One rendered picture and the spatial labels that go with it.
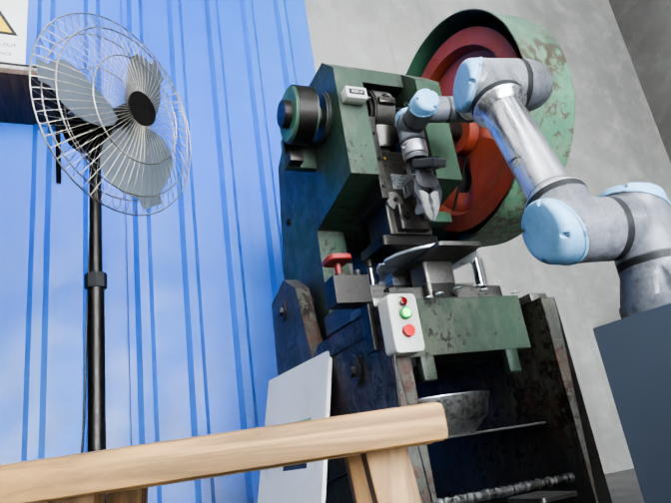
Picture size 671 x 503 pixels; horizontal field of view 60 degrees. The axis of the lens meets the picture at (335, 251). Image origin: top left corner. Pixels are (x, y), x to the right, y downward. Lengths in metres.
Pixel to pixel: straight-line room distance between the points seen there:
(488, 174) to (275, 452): 1.69
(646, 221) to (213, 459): 0.86
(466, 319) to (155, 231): 1.70
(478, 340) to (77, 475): 1.21
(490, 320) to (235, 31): 2.49
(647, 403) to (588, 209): 0.33
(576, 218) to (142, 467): 0.79
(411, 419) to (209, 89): 2.91
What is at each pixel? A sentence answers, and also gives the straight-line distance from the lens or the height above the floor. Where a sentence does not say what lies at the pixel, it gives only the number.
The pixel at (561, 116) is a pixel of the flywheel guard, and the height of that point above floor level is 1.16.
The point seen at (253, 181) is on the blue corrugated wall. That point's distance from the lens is 3.03.
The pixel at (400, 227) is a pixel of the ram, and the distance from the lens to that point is 1.70.
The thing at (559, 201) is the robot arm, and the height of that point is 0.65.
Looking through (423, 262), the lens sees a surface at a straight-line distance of 1.61.
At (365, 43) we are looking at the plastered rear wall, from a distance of 3.94.
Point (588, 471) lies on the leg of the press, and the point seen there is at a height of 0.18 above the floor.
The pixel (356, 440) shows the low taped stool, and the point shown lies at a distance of 0.46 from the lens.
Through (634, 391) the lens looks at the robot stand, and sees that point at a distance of 1.10.
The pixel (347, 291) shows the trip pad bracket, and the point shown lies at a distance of 1.37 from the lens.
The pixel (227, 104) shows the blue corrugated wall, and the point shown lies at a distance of 3.24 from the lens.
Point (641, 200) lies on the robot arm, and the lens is 1.14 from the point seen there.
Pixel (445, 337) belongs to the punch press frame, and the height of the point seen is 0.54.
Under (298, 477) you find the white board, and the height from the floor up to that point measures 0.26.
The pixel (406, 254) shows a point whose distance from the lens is 1.56.
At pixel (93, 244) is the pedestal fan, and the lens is 1.69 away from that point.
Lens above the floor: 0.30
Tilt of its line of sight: 19 degrees up
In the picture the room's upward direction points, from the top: 9 degrees counter-clockwise
